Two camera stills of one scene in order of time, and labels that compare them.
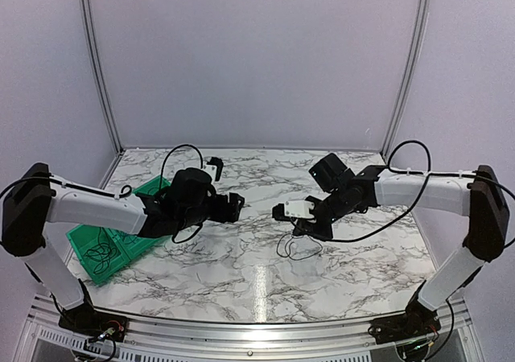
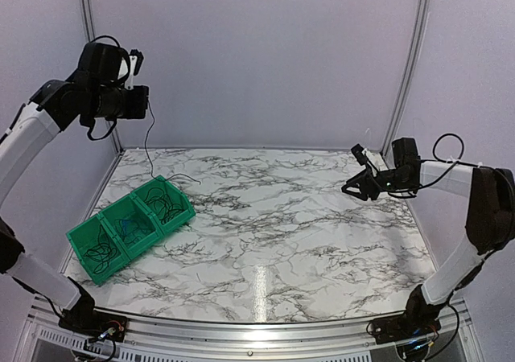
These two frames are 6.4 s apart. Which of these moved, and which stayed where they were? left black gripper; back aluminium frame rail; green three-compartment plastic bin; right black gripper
Moved: left black gripper; right black gripper
Stayed: green three-compartment plastic bin; back aluminium frame rail
